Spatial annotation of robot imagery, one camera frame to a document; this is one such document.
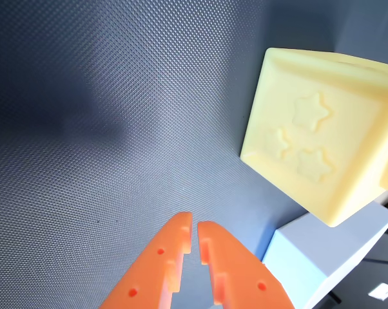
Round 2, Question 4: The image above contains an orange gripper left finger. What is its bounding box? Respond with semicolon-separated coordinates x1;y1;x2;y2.
99;211;193;309

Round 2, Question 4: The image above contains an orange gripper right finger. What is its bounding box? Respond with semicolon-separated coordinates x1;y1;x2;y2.
197;220;293;309

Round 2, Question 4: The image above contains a yellow block with stars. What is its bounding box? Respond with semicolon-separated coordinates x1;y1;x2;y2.
240;47;388;228

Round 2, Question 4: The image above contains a white open box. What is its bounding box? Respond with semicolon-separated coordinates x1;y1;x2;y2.
261;192;388;309

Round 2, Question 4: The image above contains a dark grey textured mat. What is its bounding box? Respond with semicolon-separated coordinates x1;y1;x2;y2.
0;0;388;309

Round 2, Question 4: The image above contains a small white square plate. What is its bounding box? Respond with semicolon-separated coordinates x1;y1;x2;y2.
367;282;388;302

